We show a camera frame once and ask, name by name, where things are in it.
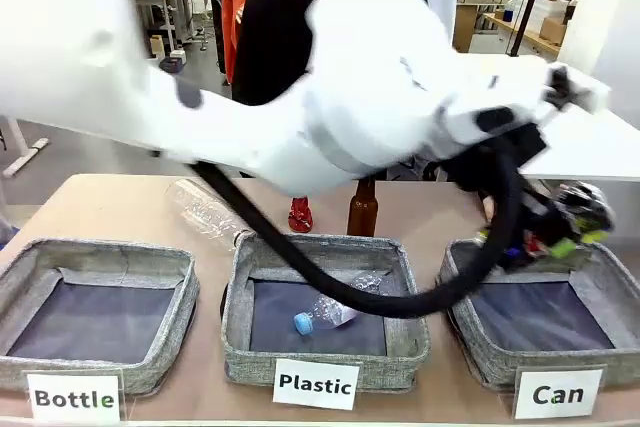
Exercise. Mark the small blue-capped plastic bottle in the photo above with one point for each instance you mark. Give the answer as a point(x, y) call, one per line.
point(325, 314)

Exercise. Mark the large clear plastic bottle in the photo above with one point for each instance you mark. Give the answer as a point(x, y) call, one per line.
point(205, 214)

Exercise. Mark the white table leg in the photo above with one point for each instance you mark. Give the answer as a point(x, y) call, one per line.
point(25, 149)

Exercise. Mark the white Plastic label sign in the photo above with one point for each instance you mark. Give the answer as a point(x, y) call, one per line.
point(316, 384)

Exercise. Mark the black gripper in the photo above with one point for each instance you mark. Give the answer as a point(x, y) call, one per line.
point(542, 227)

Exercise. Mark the small cardboard box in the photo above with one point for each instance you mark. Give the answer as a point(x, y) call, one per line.
point(552, 31)

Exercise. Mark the white Can label sign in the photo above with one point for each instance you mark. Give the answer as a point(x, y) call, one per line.
point(559, 393)

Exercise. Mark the person in black top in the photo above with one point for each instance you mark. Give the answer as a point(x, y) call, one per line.
point(275, 37)

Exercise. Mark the grey fabric basket labelled Can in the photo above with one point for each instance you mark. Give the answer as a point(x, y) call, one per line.
point(540, 317)

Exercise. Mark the black box on floor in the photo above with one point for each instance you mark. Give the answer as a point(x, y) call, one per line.
point(172, 65)

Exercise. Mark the grey fabric basket labelled Plastic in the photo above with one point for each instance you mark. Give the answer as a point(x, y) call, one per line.
point(320, 347)

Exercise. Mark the white Bottle label sign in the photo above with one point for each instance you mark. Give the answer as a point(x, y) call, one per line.
point(75, 397)

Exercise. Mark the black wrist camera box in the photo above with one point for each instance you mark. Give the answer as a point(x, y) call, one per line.
point(530, 144)

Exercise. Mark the dark crushed soda can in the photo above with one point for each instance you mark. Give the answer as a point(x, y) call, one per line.
point(587, 204)

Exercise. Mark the grey fabric basket labelled Bottle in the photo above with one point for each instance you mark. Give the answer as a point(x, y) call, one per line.
point(100, 312)

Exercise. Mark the brown glass bottle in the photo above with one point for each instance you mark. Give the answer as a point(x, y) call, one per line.
point(362, 214)

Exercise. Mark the red crushed soda can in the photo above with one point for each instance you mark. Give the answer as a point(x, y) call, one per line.
point(300, 214)

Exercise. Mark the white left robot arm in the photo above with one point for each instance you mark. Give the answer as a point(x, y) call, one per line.
point(250, 112)

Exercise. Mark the wooden workbench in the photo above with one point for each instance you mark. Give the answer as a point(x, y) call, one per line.
point(520, 33)

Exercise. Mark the person's left hand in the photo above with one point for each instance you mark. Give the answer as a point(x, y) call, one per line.
point(488, 208)

